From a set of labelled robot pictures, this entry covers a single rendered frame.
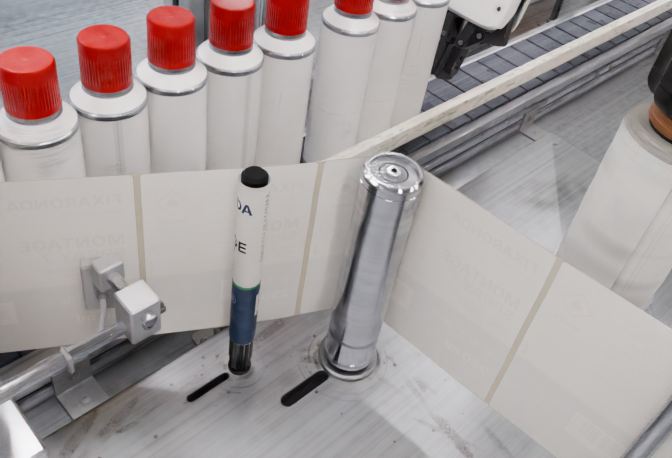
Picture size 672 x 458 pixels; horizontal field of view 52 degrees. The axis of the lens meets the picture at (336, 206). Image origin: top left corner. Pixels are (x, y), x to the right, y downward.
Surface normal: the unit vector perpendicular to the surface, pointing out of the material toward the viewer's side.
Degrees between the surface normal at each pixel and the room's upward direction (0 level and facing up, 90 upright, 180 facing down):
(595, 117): 0
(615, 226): 87
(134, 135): 90
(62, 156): 90
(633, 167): 90
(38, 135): 45
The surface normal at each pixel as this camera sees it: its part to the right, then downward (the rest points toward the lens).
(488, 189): 0.14, -0.73
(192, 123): 0.73, 0.53
